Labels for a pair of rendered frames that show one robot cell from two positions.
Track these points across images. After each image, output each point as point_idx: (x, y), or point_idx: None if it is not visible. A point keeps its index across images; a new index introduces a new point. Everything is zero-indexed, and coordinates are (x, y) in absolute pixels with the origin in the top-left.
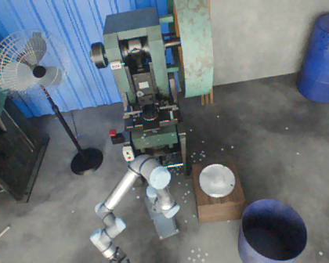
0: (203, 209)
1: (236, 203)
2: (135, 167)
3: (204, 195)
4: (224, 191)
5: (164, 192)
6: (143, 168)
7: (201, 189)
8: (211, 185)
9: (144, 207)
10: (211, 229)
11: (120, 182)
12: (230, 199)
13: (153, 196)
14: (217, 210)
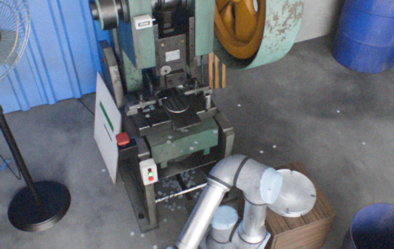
0: (279, 239)
1: (325, 220)
2: (225, 176)
3: (278, 217)
4: (306, 205)
5: (265, 210)
6: (244, 175)
7: (270, 209)
8: (285, 201)
9: None
10: None
11: (201, 206)
12: (316, 215)
13: (227, 228)
14: (298, 237)
